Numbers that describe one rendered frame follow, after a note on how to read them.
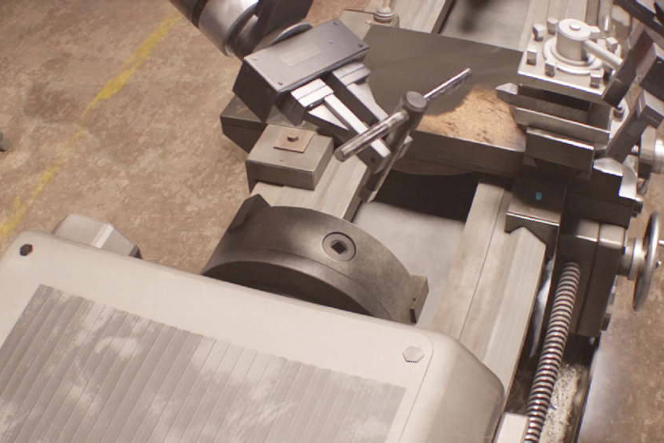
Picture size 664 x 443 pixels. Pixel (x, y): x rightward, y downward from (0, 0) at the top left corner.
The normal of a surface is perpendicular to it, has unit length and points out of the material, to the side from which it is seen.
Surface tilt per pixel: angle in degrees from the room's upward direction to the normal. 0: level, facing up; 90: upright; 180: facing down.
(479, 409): 45
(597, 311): 90
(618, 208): 90
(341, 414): 0
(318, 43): 24
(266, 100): 81
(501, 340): 36
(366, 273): 40
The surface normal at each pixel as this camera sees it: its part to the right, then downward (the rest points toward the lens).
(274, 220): -0.28, -0.73
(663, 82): -0.25, 0.61
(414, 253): -0.19, -0.51
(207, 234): -0.07, -0.71
